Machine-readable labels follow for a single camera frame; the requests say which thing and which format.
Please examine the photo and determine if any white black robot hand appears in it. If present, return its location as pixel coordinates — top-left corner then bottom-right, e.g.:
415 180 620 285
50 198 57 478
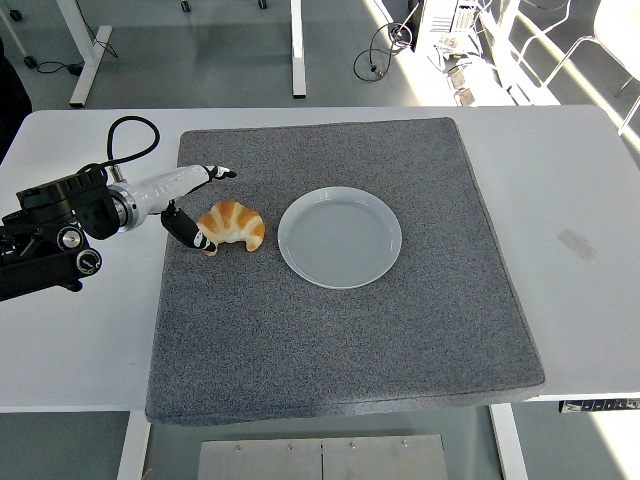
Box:
130 163 238 254

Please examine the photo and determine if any golden croissant bread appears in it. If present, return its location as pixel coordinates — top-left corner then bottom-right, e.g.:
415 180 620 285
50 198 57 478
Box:
196 199 267 257

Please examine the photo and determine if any pale grey round plate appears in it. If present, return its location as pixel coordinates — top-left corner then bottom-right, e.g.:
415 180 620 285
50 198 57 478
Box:
277 185 404 290

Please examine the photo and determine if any grey metal plate with screws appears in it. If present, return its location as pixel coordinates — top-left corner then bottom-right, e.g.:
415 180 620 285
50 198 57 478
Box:
197 434 449 480

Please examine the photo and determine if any white T-shaped desk leg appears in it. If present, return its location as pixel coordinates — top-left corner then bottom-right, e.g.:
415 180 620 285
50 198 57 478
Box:
55 0 114 110

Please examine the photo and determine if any person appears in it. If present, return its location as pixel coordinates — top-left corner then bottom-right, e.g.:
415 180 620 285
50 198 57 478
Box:
0 37 34 164

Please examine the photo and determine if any white straight desk leg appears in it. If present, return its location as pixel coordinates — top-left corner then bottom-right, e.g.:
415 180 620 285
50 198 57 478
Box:
289 0 308 99

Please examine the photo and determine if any grey speckled felt mat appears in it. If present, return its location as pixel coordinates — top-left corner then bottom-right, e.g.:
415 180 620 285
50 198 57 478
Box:
144 117 546 427

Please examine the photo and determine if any white table leg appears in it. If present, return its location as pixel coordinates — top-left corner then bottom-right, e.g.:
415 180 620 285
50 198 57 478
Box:
489 402 530 480
115 410 152 480

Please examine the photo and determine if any white computer case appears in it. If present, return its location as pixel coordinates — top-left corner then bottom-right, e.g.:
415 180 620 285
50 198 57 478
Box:
414 0 484 56

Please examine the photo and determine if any white chair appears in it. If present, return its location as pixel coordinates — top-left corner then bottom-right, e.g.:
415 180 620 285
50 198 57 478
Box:
542 0 640 136

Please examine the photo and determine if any table height control panel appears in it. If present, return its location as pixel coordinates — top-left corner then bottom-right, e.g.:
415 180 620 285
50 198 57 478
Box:
558 398 640 414

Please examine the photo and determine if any black cable with adapter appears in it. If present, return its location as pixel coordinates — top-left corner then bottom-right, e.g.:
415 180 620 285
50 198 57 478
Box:
35 37 120 77

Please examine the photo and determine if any black coiled floor cable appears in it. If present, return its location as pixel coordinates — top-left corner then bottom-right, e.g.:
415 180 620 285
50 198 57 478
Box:
353 22 417 81

